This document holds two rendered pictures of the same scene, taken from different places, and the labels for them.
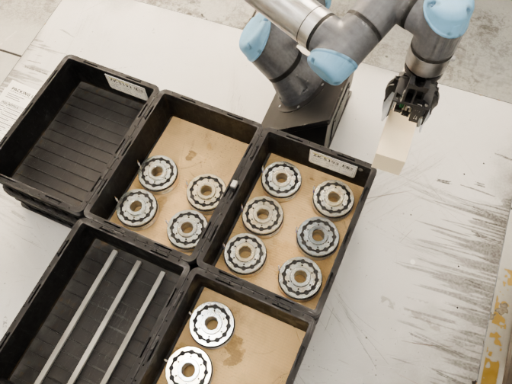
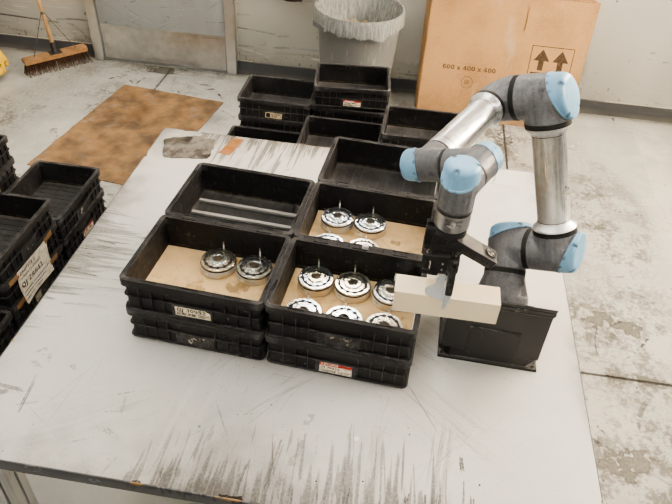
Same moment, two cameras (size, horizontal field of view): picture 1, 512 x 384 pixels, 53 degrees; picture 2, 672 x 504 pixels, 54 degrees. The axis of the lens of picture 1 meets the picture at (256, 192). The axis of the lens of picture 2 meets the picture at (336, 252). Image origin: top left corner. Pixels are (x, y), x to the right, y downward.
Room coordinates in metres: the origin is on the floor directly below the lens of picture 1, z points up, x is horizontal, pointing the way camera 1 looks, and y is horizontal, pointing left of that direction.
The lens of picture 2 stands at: (0.00, -1.31, 2.13)
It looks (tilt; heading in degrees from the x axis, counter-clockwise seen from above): 40 degrees down; 71
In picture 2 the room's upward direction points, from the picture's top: 4 degrees clockwise
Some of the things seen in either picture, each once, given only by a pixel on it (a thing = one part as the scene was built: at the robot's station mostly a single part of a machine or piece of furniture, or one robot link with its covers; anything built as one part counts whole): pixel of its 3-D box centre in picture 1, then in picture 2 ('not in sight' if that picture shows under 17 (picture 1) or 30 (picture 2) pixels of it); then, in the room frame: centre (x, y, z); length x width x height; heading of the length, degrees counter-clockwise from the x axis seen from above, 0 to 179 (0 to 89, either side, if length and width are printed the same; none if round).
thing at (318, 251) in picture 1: (318, 236); (343, 319); (0.43, -0.14, 0.86); 0.10 x 0.10 x 0.01
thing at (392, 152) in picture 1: (401, 119); (445, 298); (0.60, -0.33, 1.07); 0.24 x 0.06 x 0.06; 155
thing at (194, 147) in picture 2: not in sight; (187, 146); (0.14, 1.09, 0.71); 0.22 x 0.19 x 0.01; 155
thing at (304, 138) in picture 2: not in sight; (339, 163); (0.91, 1.43, 0.31); 0.40 x 0.30 x 0.34; 155
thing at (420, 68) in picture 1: (430, 56); (452, 218); (0.58, -0.32, 1.31); 0.08 x 0.08 x 0.05
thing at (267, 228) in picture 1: (262, 215); (352, 283); (0.49, -0.01, 0.86); 0.10 x 0.10 x 0.01
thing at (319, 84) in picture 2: not in sight; (350, 115); (1.08, 1.80, 0.37); 0.42 x 0.34 x 0.46; 155
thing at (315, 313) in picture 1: (289, 216); (349, 284); (0.46, -0.07, 0.92); 0.40 x 0.30 x 0.02; 152
